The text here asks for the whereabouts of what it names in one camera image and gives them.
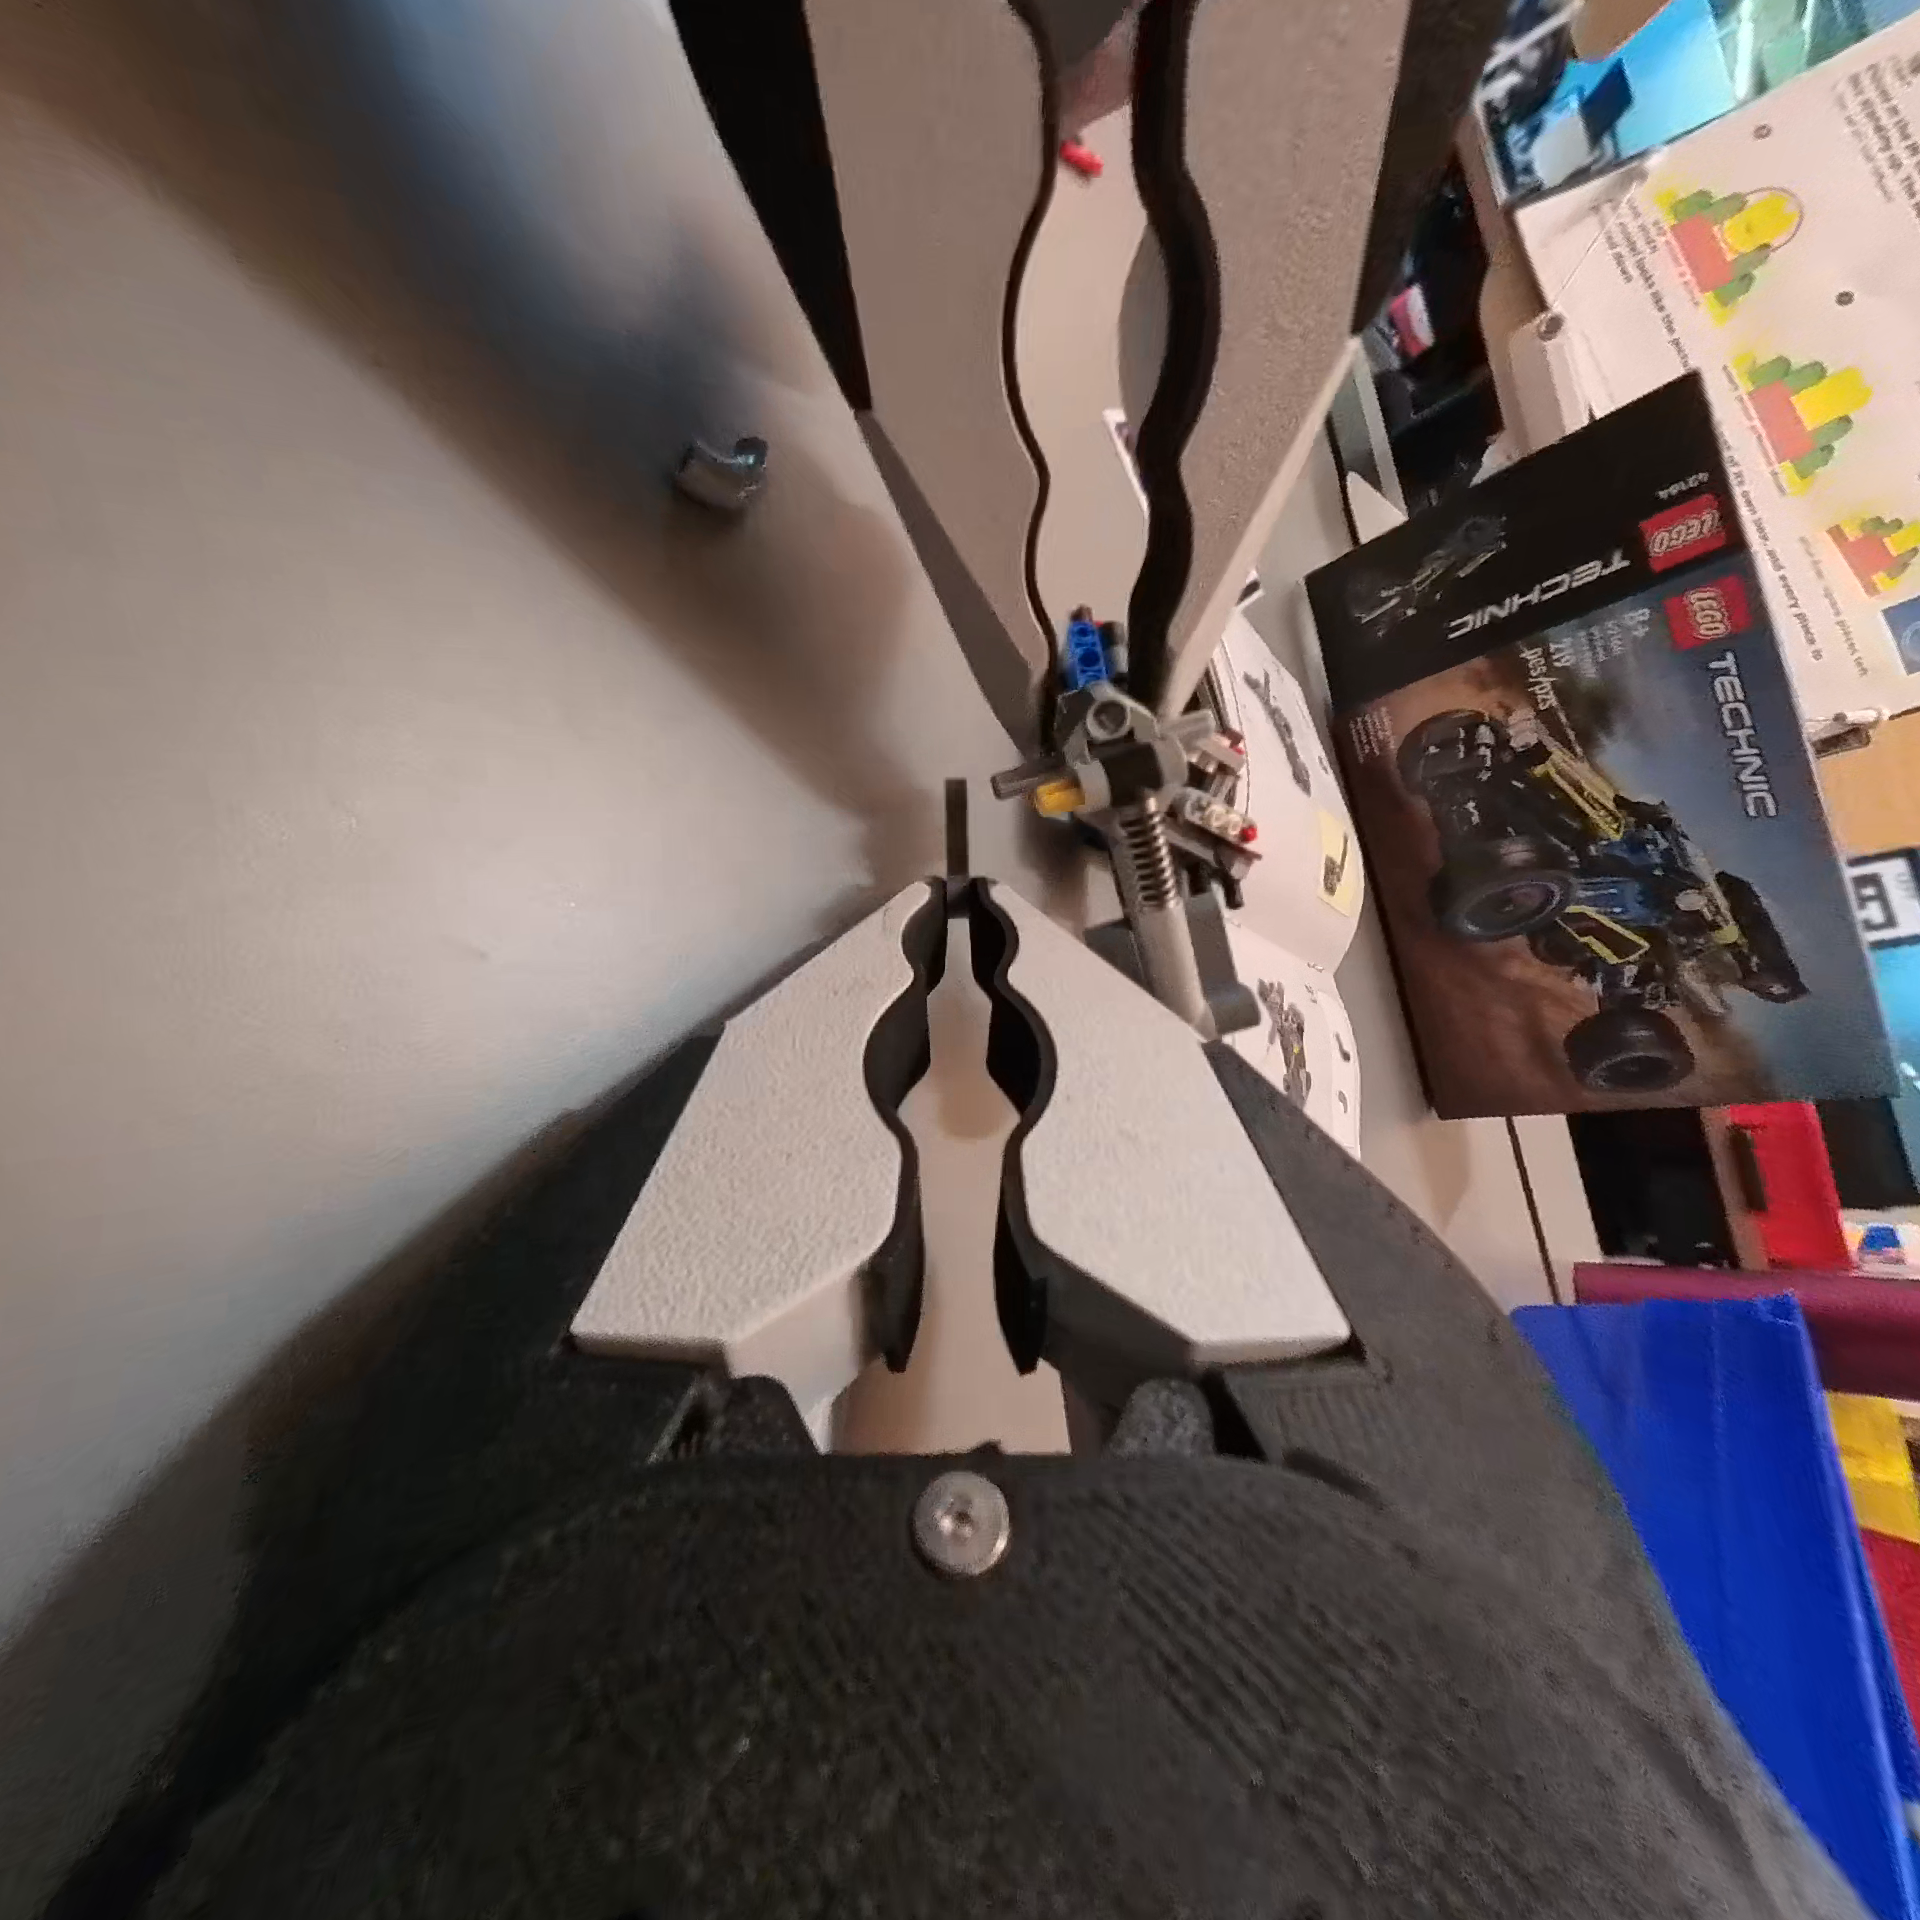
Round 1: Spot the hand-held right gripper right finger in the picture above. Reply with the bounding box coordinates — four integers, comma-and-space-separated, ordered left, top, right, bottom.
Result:
972, 877, 1353, 1378

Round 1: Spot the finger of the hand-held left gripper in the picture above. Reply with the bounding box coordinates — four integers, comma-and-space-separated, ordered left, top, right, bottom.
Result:
803, 0, 1065, 740
1118, 0, 1416, 719

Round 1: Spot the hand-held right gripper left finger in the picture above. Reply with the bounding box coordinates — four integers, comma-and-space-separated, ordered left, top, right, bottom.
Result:
570, 877, 952, 1378

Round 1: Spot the grey lego shock absorber assembly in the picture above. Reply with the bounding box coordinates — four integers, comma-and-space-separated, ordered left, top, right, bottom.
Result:
989, 681, 1261, 1040

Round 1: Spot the lego instruction booklet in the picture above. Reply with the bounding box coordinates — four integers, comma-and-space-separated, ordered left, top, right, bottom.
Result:
1201, 598, 1369, 1157

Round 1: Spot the small grey lego connector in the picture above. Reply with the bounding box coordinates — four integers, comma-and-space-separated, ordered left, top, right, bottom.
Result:
675, 434, 771, 513

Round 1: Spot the lego chassis assembly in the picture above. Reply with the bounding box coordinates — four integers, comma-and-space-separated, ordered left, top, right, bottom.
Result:
1178, 719, 1264, 913

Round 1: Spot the lego set box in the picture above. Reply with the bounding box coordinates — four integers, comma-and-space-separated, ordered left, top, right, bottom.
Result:
1304, 373, 1904, 1124

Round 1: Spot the blue printed box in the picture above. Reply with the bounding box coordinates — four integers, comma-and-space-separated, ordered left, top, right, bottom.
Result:
1476, 0, 1920, 201

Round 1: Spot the white poster with brick pictures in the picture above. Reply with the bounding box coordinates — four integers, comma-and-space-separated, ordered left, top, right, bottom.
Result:
1516, 16, 1920, 721

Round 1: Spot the blue storage bin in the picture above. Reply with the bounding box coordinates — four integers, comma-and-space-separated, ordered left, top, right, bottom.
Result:
1512, 1293, 1920, 1920

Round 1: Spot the red box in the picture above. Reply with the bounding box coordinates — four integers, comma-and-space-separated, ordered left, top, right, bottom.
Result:
1725, 1101, 1857, 1270

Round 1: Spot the yellow red bin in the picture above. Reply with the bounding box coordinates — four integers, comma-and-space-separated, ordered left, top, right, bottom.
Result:
1821, 1392, 1920, 1749

